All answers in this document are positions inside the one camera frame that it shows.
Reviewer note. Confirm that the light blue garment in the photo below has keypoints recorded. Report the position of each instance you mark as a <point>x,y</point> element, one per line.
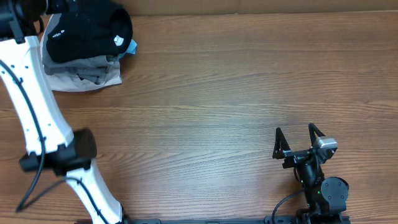
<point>130,50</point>

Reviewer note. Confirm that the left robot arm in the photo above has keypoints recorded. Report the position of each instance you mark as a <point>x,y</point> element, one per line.
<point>50,141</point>

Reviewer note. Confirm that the grey folded trousers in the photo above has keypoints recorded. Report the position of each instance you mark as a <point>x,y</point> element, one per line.
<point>81,74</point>

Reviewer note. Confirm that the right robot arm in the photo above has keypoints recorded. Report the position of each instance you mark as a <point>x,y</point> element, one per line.
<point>326,197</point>

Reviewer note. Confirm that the black t-shirt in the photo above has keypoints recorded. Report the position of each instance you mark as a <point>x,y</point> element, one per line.
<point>97,28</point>

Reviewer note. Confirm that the white folded garment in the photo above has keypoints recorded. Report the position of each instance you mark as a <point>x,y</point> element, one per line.
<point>68,53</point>

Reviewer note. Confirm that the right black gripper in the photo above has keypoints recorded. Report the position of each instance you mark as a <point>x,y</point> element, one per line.
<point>281,148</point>

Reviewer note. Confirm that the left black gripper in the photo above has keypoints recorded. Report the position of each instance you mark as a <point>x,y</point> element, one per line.
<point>59,6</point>

